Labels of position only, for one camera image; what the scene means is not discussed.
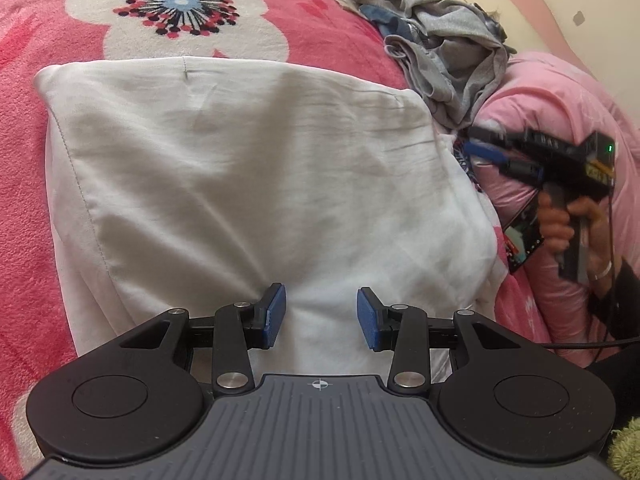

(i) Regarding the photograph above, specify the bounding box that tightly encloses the person's right hand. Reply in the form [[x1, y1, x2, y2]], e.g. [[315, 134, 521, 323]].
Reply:
[[536, 192, 624, 288]]

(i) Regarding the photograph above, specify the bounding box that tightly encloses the grey clothes pile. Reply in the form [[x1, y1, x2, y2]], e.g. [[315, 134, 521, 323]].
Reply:
[[335, 0, 515, 130]]

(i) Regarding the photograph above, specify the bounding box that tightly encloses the pink floral blanket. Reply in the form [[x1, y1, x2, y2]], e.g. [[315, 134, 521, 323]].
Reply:
[[0, 0, 551, 480]]

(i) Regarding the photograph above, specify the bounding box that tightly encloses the white garment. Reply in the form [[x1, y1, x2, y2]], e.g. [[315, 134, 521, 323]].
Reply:
[[35, 58, 506, 375]]

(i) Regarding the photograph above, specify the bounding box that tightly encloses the pink quilt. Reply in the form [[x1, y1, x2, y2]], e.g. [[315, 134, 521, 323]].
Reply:
[[474, 52, 639, 342]]

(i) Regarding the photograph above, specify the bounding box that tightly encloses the smartphone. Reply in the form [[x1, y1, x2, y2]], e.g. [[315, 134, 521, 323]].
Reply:
[[502, 195, 542, 274]]

